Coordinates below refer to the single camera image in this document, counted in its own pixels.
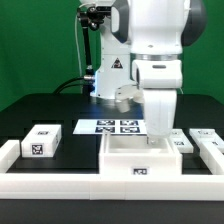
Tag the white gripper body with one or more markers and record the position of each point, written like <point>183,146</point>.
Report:
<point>159,111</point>

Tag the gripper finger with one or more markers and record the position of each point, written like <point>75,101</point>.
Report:
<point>153,141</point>

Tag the white cabinet door panel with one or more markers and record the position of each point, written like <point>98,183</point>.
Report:
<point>181,141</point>

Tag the white cabinet box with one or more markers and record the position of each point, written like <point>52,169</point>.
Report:
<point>132,155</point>

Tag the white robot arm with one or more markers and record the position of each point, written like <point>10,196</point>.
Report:
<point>141,45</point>

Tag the white marker sheet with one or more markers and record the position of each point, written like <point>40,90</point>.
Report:
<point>115,126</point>

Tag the white block with marker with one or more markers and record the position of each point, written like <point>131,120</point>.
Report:
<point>41,141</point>

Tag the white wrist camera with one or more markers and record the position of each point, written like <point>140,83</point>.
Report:
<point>126,95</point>

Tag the white U-shaped frame barrier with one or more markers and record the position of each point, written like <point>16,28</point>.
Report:
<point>97,187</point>

